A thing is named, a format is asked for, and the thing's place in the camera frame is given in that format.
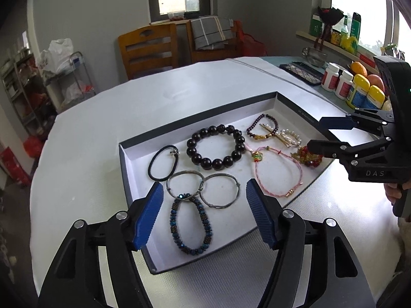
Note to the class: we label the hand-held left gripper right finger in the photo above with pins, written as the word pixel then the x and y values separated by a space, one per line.
pixel 260 213

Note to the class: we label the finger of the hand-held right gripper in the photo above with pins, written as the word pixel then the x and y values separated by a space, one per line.
pixel 324 148
pixel 334 123

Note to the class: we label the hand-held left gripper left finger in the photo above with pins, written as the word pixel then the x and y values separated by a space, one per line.
pixel 147 215

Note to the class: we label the round pearl hair clip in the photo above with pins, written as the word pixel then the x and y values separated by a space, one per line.
pixel 293 134

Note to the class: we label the dark grey cardboard box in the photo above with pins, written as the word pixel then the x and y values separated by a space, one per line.
pixel 224 231

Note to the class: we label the person's right hand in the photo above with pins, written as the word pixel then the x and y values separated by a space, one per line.
pixel 393 191

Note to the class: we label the white bottle red label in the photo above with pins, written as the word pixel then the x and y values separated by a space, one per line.
pixel 330 78
pixel 343 86

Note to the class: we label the pearl bar hair clip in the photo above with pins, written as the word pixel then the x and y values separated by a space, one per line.
pixel 282 141

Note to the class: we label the dark flat palette tray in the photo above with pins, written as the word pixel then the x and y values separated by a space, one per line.
pixel 301 72

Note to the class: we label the metal pot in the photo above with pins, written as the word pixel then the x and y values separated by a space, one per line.
pixel 314 58

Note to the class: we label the yellow fluffy duster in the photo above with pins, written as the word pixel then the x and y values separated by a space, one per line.
pixel 350 44

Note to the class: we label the small yellow jar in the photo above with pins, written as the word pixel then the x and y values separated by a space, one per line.
pixel 336 37

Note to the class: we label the green box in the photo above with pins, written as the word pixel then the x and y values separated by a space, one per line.
pixel 314 25

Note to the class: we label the green spray can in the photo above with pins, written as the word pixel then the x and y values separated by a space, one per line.
pixel 355 25

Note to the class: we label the dark flower bouquet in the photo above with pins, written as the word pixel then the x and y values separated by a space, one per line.
pixel 330 17

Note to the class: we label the red plastic bag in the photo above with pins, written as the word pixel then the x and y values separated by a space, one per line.
pixel 253 45

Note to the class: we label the red crate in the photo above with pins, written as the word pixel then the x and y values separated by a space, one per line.
pixel 12 166

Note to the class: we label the chrome trolley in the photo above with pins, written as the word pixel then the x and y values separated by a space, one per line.
pixel 75 80

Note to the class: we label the grey plaid cushion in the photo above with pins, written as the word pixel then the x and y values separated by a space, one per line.
pixel 210 32

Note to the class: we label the wooden chair with cushion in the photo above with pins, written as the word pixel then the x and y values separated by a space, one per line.
pixel 192 56

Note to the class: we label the metal storage rack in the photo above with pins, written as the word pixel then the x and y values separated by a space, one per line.
pixel 24 96

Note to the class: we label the white plastic bag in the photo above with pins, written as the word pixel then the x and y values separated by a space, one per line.
pixel 56 54

